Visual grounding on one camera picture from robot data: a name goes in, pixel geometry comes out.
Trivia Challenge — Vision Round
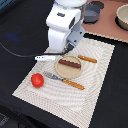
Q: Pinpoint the toy knife wooden handle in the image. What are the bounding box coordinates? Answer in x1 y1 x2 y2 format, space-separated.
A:
78 55 97 63

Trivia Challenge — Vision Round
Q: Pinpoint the round wooden plate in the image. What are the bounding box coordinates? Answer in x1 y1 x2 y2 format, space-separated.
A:
55 55 83 79

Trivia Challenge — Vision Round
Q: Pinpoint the toy fork wooden handle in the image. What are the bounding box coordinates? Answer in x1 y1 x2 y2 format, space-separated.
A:
43 70 85 91

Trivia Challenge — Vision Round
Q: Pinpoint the beige bowl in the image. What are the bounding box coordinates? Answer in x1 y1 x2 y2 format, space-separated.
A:
116 4 128 31

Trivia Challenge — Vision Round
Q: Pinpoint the black stove burner back-right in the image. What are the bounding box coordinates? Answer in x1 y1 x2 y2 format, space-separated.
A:
90 1 104 9

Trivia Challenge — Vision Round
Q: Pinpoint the grey pot on stove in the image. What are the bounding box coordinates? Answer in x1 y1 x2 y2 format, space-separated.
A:
84 4 100 23

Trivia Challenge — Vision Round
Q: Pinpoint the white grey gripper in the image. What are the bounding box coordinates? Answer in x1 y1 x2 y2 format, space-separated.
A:
46 4 85 52

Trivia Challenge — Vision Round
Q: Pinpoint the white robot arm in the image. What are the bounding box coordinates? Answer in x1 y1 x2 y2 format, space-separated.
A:
46 0 87 52

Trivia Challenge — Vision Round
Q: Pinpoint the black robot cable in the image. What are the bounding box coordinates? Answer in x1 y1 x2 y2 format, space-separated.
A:
0 41 66 58

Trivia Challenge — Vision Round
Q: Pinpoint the red toy tomato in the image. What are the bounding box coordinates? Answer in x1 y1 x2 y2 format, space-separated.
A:
31 73 44 88

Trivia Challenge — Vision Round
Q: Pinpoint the woven grey placemat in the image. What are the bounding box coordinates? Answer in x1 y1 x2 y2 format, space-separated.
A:
13 38 114 128

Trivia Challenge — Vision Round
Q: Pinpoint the brown toy stove board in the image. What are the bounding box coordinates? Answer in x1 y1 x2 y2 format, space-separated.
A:
82 0 128 43

